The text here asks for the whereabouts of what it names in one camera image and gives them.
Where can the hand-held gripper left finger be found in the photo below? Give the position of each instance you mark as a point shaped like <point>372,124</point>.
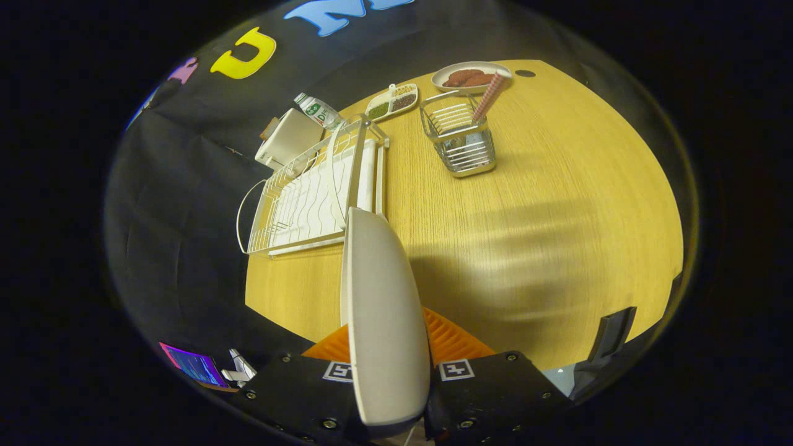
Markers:
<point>297,396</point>

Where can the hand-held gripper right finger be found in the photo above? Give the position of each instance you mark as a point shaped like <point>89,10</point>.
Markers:
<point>495,396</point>

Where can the beige plate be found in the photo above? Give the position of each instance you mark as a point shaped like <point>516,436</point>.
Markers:
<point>384,322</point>

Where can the white divided snack dish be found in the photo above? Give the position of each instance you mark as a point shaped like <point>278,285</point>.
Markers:
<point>391,102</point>

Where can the white plate with food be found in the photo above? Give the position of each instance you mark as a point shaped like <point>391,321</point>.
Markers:
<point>452,66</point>

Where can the white plastic stand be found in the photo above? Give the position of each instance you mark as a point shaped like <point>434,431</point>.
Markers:
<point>238,368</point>

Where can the phone with purple screen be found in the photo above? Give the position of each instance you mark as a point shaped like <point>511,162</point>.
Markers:
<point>198,367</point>

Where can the black backdrop cloth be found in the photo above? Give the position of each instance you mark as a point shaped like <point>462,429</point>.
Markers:
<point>186,248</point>

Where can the white toaster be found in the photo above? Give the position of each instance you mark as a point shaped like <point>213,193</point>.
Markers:
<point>291,136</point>

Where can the brown toast slice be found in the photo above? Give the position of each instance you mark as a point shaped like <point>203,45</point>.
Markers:
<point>269,128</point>

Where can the white bottle with green label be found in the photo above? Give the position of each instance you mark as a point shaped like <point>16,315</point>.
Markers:
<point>322,113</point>

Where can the reddish brown meat slices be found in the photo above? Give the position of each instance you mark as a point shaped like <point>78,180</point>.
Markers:
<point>464,78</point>

